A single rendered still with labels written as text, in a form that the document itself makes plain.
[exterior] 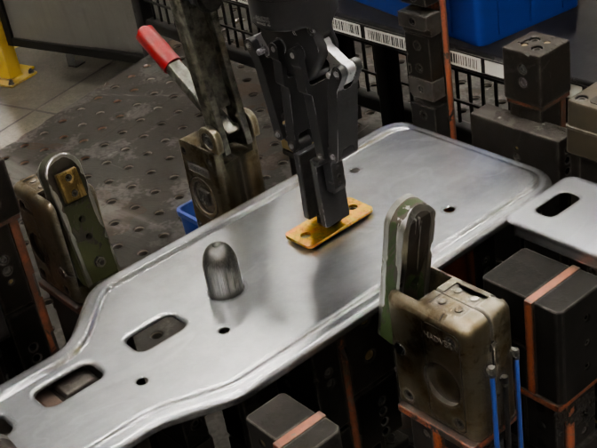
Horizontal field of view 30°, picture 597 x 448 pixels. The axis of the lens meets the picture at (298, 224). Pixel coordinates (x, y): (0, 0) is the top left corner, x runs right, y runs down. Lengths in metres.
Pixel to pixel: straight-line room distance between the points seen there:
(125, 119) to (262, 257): 1.08
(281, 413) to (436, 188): 0.33
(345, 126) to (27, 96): 3.25
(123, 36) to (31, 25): 0.42
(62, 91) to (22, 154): 2.09
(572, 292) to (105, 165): 1.12
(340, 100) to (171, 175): 0.93
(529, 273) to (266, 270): 0.23
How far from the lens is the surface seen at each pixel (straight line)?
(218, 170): 1.12
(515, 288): 0.98
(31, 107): 4.06
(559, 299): 0.97
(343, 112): 0.95
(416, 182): 1.11
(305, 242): 1.02
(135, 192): 1.82
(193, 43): 1.08
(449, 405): 0.90
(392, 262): 0.87
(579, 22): 1.36
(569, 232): 1.01
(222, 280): 0.97
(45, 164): 1.04
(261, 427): 0.86
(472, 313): 0.85
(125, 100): 2.15
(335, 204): 1.02
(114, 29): 3.86
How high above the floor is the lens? 1.55
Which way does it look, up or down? 31 degrees down
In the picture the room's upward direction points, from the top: 10 degrees counter-clockwise
